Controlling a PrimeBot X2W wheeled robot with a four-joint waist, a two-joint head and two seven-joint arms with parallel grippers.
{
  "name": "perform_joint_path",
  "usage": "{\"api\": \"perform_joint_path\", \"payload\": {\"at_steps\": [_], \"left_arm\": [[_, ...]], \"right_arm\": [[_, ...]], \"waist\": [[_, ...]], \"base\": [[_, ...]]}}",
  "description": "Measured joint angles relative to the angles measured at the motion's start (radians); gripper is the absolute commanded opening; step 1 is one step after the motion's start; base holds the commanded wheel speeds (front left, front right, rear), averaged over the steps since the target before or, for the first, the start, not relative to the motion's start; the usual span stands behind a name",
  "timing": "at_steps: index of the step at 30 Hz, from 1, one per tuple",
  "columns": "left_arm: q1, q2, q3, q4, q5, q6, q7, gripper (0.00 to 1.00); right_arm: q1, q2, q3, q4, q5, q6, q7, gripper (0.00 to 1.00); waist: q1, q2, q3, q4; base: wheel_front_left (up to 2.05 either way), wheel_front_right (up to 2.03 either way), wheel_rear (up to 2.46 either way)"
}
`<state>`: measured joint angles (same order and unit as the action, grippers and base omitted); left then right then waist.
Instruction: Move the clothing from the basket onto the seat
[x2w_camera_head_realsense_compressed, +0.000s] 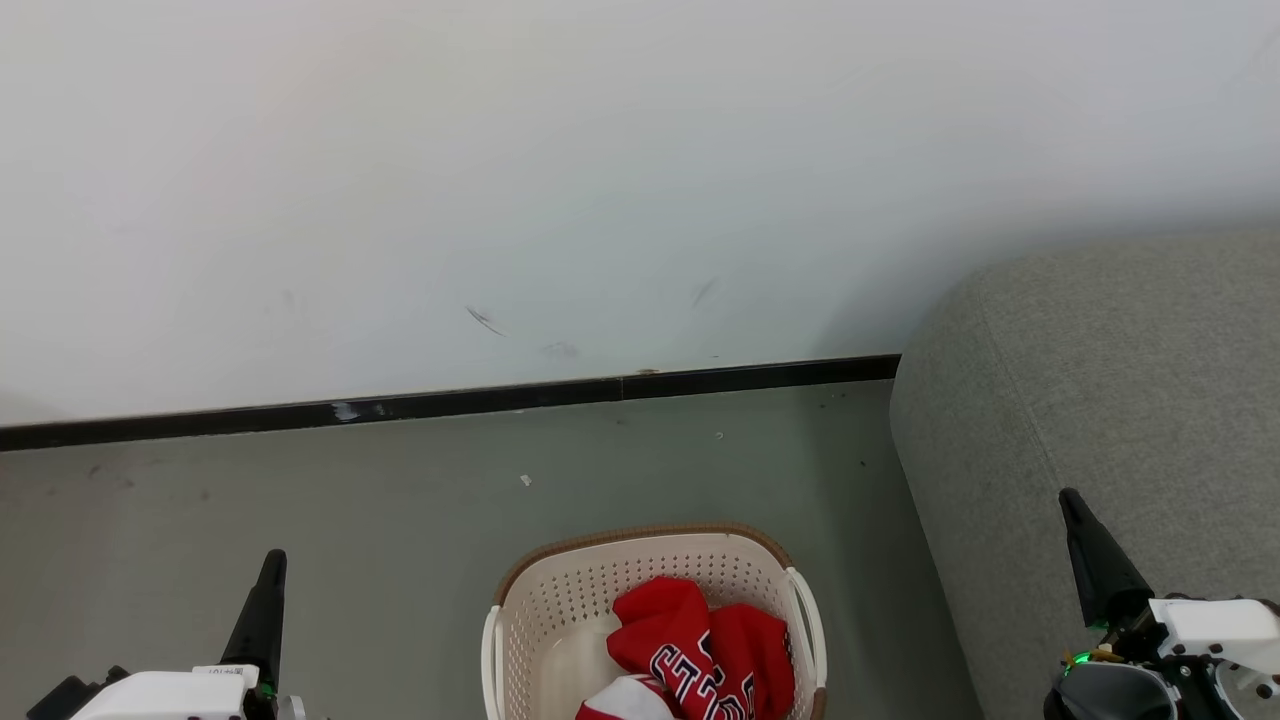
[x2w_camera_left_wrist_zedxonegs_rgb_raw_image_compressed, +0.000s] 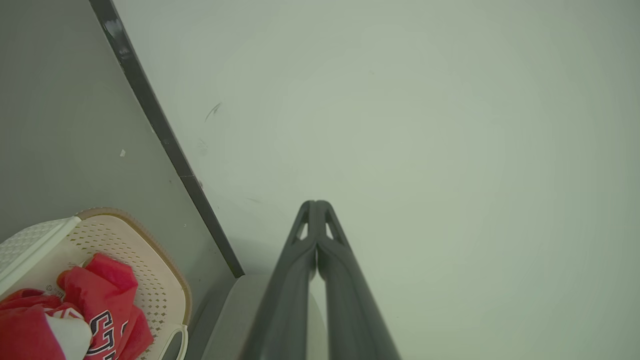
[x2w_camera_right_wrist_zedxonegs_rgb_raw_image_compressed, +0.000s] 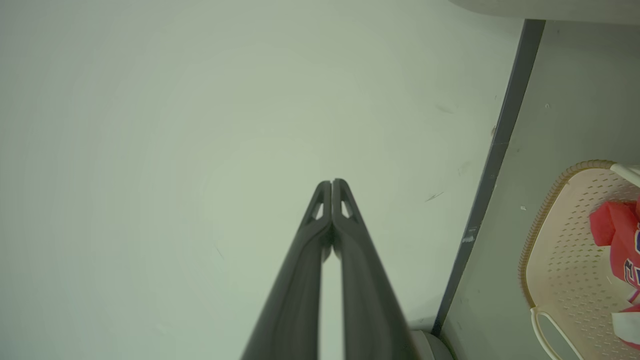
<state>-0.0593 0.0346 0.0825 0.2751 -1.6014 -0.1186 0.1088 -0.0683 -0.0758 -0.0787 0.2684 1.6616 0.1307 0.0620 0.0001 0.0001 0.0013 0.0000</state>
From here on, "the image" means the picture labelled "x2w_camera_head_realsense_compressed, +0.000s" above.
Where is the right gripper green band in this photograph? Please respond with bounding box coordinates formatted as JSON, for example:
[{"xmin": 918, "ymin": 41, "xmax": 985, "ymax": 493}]
[{"xmin": 1044, "ymin": 487, "xmax": 1280, "ymax": 720}]

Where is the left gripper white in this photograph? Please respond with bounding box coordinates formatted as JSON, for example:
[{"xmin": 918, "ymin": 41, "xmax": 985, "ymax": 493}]
[{"xmin": 25, "ymin": 548, "xmax": 306, "ymax": 720}]

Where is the red jersey with white sleeves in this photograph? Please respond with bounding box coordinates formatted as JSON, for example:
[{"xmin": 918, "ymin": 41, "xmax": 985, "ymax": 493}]
[{"xmin": 575, "ymin": 575, "xmax": 798, "ymax": 720}]

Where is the grey fabric sofa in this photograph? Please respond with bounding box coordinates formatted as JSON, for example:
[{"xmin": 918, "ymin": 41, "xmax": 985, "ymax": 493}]
[{"xmin": 889, "ymin": 225, "xmax": 1280, "ymax": 720}]

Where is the cream perforated laundry basket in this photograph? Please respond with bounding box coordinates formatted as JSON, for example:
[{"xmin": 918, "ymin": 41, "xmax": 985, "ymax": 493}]
[{"xmin": 481, "ymin": 522, "xmax": 829, "ymax": 720}]

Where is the black skirting board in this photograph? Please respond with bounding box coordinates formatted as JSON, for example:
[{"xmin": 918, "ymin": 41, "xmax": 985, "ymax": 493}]
[{"xmin": 0, "ymin": 353, "xmax": 902, "ymax": 453}]

